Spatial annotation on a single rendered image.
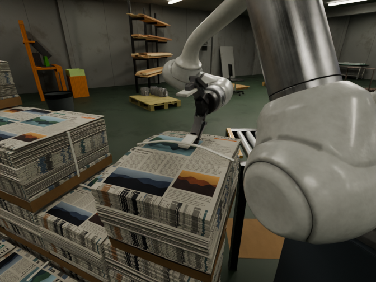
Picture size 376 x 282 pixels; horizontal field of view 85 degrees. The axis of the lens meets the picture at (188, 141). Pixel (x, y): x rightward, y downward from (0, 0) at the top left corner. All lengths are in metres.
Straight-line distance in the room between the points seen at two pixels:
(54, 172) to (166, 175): 0.50
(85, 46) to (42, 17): 1.42
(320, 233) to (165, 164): 0.36
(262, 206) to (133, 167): 0.34
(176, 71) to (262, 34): 0.49
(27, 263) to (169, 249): 0.68
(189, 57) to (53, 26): 8.46
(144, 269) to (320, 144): 0.53
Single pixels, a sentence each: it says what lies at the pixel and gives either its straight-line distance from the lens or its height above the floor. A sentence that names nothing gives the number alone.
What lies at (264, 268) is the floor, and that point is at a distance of 1.70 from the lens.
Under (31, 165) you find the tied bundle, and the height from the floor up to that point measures 0.99.
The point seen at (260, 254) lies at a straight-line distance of 1.76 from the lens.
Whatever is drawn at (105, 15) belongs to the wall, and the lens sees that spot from 9.44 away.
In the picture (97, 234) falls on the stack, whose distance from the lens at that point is 0.73.
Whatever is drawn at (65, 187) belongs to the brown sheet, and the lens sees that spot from 0.93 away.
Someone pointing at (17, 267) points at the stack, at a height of 0.60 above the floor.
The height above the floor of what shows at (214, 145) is 1.07.
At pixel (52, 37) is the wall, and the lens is 9.10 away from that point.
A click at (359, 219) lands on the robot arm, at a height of 1.17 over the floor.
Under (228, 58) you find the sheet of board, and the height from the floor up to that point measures 0.99.
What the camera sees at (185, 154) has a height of 1.07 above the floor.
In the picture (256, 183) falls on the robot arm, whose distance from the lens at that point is 0.29.
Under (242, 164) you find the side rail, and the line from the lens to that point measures 1.10.
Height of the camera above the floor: 1.33
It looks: 24 degrees down
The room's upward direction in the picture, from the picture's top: straight up
